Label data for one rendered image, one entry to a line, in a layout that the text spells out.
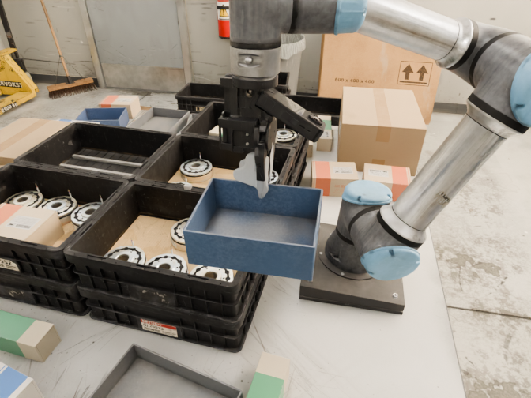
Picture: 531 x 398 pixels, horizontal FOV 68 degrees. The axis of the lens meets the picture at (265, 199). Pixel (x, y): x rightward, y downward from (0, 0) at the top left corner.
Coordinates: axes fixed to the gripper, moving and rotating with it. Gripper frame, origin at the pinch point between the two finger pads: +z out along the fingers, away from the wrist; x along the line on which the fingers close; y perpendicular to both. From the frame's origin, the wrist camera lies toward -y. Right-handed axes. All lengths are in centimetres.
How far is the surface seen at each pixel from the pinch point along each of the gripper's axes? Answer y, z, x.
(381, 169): -26, 28, -75
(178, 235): 25.7, 24.6, -14.9
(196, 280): 12.6, 19.4, 5.0
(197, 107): 95, 53, -201
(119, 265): 29.6, 19.4, 4.5
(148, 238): 34.4, 27.5, -15.4
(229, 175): 23, 24, -50
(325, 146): -4, 31, -99
